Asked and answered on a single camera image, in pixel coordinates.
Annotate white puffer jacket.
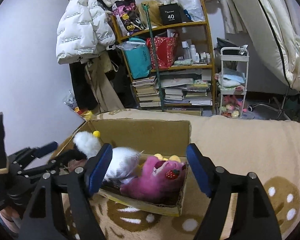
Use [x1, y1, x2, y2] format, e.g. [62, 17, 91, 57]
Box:
[56, 0, 117, 65]

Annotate pile of books and papers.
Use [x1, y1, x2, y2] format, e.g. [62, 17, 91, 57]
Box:
[160, 69, 213, 107]

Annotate stack of books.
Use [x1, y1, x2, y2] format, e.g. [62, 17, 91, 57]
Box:
[132, 76, 163, 109]

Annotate blond wig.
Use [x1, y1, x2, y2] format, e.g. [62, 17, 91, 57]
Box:
[136, 0, 163, 28]

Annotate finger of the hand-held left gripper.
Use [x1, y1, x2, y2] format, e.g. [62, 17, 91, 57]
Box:
[22, 152, 73, 178]
[17, 141, 59, 167]

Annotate red gift bag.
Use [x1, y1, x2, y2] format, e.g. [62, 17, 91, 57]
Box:
[147, 36, 179, 70]

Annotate person's left hand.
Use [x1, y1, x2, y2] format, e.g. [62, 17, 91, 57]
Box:
[0, 204, 22, 233]

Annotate teal bag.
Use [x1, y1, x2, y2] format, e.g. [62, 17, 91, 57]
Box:
[122, 38, 153, 80]

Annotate printed tote bag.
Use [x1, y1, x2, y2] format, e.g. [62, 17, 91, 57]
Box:
[112, 0, 146, 37]

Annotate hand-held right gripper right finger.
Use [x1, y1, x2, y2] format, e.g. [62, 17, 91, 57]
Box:
[186, 143, 283, 240]

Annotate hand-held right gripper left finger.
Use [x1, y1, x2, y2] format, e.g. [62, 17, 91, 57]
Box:
[19, 143, 113, 240]

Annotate black box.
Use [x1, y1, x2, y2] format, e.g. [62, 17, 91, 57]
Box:
[158, 3, 187, 26]

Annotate beige flower-print blanket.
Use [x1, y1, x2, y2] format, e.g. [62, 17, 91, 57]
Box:
[47, 109, 300, 240]

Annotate folded light cloths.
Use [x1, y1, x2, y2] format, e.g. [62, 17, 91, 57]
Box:
[216, 71, 247, 88]

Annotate green pole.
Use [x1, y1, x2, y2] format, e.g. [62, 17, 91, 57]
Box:
[141, 3, 166, 112]

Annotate pile of snack packets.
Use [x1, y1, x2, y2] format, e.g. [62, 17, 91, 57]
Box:
[62, 90, 96, 121]

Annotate white plastic bag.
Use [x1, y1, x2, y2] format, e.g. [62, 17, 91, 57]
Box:
[173, 0, 206, 22]

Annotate pile of small plush toys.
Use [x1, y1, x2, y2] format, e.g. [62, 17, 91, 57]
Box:
[219, 94, 245, 119]

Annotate wooden shelf rack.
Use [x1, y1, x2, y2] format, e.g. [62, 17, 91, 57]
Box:
[112, 0, 216, 113]

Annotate white fluffy plush toy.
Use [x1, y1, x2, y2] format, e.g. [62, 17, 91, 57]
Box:
[73, 130, 143, 185]

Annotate white quilted duvet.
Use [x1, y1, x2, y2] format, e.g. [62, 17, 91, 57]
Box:
[214, 0, 300, 93]

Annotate white trolley cart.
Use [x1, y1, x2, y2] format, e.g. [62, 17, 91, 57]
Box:
[216, 46, 250, 120]

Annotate metal rack frame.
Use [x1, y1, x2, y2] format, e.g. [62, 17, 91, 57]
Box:
[249, 85, 300, 122]

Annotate pink plush toy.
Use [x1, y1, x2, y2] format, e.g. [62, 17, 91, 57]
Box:
[120, 155, 187, 205]

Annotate printed cardboard box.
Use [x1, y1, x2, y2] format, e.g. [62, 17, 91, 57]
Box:
[51, 119, 192, 217]

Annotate yellow plush toy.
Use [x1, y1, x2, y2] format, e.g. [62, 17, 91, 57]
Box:
[139, 153, 182, 171]

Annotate row of small bottles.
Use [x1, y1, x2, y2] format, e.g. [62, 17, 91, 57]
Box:
[181, 40, 212, 64]

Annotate beige hanging coat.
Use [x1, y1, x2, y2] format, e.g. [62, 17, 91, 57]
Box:
[86, 54, 125, 113]

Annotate dark hanging clothes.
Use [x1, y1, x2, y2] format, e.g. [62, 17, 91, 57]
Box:
[69, 52, 138, 112]

